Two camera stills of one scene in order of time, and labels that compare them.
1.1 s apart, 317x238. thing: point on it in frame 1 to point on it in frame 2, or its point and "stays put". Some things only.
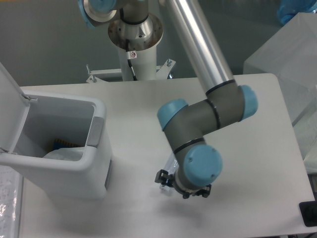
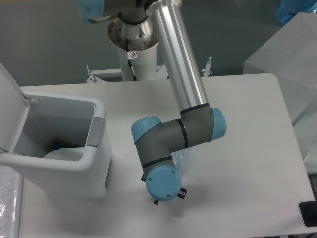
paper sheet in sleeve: [11, 203] stays put
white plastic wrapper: [65, 153] stays put
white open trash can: [30, 121] stays put
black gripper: [162, 176] to [181, 196]
